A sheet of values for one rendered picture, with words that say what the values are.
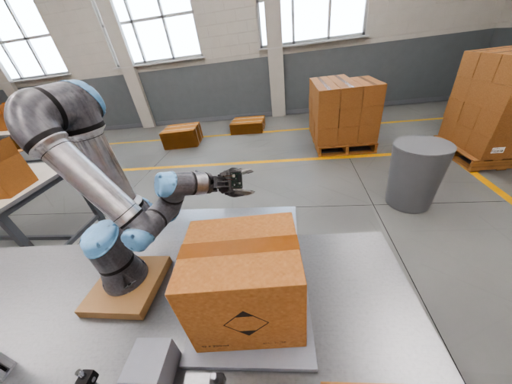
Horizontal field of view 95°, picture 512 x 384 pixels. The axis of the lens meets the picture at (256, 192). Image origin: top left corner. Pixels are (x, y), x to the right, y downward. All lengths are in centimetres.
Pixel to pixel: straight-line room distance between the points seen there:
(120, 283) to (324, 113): 302
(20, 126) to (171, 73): 538
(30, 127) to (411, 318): 109
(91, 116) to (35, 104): 13
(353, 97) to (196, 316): 317
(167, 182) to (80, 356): 57
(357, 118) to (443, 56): 305
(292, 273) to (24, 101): 72
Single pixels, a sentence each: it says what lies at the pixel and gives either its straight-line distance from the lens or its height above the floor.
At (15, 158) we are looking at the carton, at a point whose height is 100.
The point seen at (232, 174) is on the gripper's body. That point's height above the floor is 118.
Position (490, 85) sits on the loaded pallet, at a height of 86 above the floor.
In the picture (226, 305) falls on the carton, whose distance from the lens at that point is 57.
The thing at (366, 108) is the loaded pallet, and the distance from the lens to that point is 352.
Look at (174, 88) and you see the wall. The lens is 609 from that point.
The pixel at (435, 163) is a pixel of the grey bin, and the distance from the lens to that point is 236.
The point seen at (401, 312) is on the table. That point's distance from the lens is 88.
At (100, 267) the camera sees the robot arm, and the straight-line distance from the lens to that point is 93.
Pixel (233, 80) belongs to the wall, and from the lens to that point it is 565.
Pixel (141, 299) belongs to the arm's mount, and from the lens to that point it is 94.
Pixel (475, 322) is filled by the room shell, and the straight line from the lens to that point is 205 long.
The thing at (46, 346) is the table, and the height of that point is 83.
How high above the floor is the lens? 155
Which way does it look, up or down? 33 degrees down
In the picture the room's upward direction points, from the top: 8 degrees counter-clockwise
